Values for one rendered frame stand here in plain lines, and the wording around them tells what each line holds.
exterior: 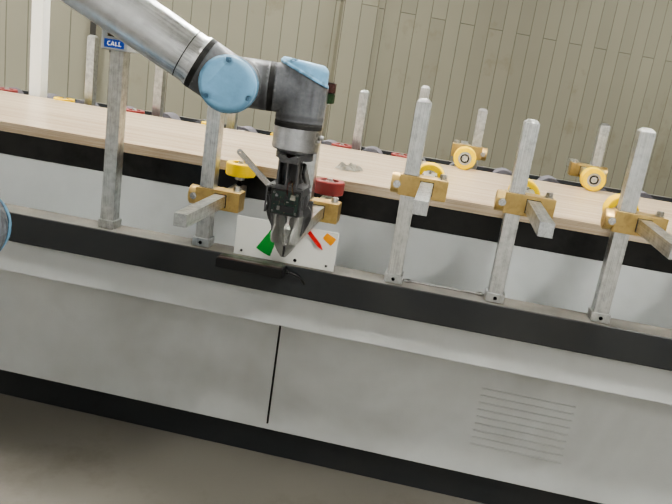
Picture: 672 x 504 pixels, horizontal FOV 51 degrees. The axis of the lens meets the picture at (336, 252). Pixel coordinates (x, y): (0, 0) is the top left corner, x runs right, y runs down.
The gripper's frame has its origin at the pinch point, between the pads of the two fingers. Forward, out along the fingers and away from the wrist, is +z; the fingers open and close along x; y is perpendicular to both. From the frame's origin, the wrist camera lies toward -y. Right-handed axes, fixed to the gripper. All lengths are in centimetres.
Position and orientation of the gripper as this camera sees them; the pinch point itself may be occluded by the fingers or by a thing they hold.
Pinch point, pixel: (284, 249)
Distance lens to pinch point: 140.3
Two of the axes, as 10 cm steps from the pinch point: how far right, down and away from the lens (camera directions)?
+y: -1.7, 2.4, -9.6
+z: -1.4, 9.6, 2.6
